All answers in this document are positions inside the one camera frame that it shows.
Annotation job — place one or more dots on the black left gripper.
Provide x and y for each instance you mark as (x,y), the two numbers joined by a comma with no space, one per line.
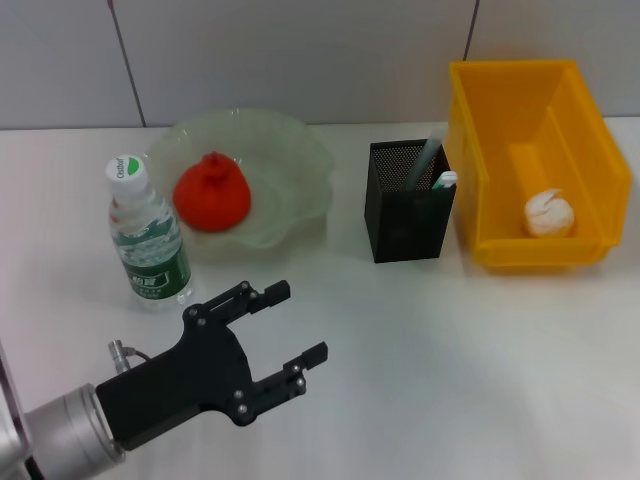
(180,390)

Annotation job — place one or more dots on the red orange fruit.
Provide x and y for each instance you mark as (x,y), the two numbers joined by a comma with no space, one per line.
(212,195)

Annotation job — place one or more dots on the clear green-label water bottle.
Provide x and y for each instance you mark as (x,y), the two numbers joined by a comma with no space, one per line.
(150,250)

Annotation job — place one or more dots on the green white pen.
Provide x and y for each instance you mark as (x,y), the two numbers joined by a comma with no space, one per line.
(444,180)

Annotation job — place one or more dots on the grey marker pen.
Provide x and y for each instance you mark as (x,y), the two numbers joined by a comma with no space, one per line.
(425,160)

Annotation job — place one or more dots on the white paper ball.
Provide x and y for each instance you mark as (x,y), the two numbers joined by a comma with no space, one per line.
(549,212)

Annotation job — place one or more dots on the black mesh pen holder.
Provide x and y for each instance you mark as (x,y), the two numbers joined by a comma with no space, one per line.
(407,230)

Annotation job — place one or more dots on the green glass fruit plate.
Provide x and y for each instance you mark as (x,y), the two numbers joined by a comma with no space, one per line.
(290,165)

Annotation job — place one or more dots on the yellow plastic bin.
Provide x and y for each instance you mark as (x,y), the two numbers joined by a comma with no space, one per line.
(540,125)

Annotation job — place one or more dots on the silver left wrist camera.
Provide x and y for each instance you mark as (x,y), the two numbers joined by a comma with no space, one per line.
(10,425)

